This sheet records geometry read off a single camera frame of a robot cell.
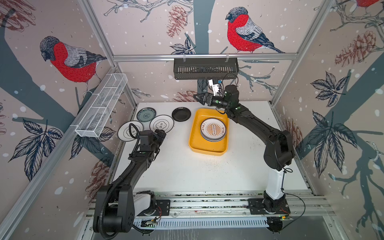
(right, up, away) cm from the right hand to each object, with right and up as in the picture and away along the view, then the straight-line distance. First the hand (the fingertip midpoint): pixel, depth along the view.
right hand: (198, 95), depth 79 cm
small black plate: (-12, -10, +33) cm, 36 cm away
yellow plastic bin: (0, -30, +19) cm, 36 cm away
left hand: (-20, -21, +9) cm, 30 cm away
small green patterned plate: (-40, -10, +35) cm, 54 cm away
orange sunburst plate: (+11, -21, +21) cm, 32 cm away
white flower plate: (-35, -19, -6) cm, 40 cm away
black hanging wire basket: (+6, +22, +27) cm, 35 cm away
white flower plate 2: (-27, -16, +31) cm, 44 cm away
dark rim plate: (+10, -27, +16) cm, 33 cm away
